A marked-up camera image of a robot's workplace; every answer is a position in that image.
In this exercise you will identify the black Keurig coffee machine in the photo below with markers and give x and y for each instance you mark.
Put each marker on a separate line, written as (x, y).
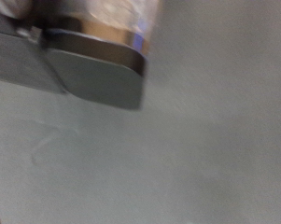
(99, 77)

